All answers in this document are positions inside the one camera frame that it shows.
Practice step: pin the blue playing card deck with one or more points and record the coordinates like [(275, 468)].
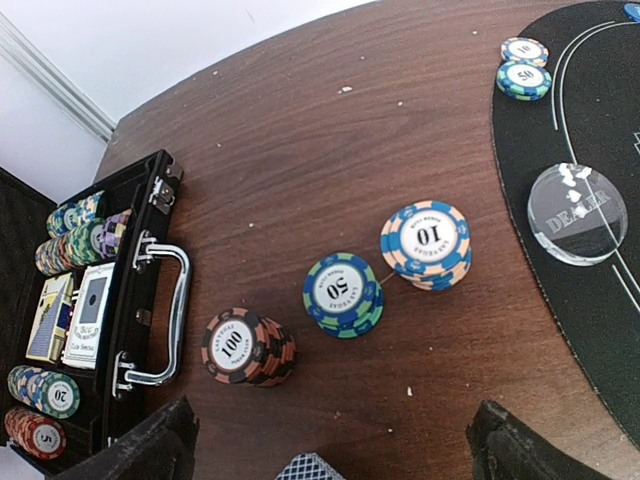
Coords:
[(309, 466)]

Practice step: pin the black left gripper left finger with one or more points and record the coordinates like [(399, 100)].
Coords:
[(161, 447)]

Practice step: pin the white playing card box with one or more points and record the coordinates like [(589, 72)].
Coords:
[(81, 350)]

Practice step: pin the purple chips in case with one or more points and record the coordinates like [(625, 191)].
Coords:
[(113, 233)]

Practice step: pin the aluminium frame post left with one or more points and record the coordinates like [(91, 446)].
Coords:
[(20, 52)]

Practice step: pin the red 5 chips in case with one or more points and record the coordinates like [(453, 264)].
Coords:
[(38, 435)]

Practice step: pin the clear acrylic dealer button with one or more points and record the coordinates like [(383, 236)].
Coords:
[(577, 214)]

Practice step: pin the back chips row in case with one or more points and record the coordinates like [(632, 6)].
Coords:
[(75, 214)]

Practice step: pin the blue small blind button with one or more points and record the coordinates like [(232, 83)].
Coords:
[(632, 11)]

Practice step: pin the black poker set case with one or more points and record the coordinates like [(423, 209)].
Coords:
[(146, 187)]

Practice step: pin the orange black 100 chip stack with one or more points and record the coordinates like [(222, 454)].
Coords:
[(240, 347)]

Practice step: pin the red dice row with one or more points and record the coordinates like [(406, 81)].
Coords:
[(68, 311)]

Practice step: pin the blue-backed playing card box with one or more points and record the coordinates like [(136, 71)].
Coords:
[(47, 338)]

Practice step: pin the front chips row in case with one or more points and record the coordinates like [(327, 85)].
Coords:
[(51, 393)]

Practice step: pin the blue cream 10 chip stack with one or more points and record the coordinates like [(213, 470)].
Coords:
[(428, 243)]

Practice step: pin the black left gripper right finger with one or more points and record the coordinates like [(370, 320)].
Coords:
[(503, 447)]

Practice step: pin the chips row in case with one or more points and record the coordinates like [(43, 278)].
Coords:
[(75, 214), (81, 246), (51, 393)]

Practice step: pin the blue green 50 chip stack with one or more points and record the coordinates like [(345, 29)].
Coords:
[(343, 296)]

